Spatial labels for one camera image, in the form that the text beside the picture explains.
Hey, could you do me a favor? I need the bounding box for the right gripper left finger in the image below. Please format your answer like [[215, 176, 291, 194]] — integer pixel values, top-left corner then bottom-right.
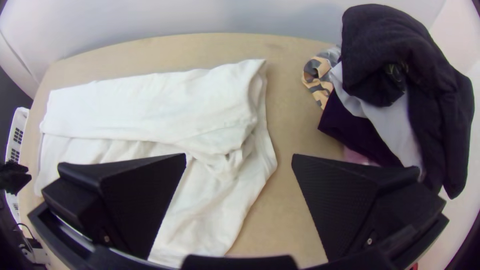
[[41, 152, 188, 261]]

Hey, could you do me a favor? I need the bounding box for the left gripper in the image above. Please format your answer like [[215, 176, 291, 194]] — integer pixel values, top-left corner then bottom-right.
[[0, 160, 33, 196]]

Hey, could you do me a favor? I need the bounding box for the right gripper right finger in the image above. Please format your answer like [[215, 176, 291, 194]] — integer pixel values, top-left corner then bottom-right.
[[290, 153, 448, 263]]

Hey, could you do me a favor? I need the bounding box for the white t-shirt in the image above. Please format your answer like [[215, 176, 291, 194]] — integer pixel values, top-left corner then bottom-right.
[[33, 58, 279, 269]]

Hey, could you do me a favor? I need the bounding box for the white laundry basket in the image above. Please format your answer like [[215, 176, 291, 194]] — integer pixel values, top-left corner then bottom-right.
[[5, 107, 31, 226]]

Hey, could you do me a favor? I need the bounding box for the pile of folded clothes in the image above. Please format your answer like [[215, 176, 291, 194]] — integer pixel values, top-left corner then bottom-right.
[[301, 3, 476, 200]]

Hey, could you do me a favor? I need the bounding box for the black cable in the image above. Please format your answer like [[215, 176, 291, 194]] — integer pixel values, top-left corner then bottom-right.
[[15, 222, 43, 257]]

